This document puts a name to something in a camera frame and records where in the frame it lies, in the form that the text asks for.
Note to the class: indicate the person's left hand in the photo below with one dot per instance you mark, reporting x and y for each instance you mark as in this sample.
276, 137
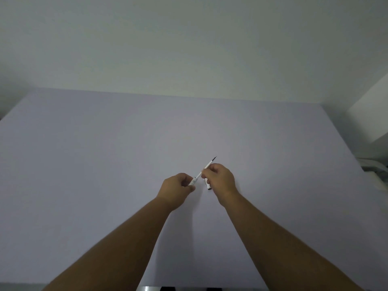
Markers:
171, 190

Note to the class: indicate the person's right hand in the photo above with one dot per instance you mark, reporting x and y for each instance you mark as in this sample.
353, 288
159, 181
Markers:
224, 183

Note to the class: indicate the person's right fingers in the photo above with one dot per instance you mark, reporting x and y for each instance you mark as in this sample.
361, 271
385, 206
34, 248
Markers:
212, 171

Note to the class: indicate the person's left fingers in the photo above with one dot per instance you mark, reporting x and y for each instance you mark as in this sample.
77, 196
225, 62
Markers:
187, 178

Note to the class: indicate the white pen with black tip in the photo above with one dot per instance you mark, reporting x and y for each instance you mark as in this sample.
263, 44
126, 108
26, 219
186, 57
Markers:
209, 163

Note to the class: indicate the small white pen cap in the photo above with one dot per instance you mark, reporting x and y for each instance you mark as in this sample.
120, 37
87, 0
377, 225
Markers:
209, 186

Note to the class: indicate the person's right forearm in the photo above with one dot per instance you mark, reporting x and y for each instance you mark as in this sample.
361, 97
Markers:
272, 248

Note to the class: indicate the person's left forearm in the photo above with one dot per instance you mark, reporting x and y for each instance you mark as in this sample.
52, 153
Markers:
121, 248

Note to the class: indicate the white plastic object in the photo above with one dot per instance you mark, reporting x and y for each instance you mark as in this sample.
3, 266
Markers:
374, 171

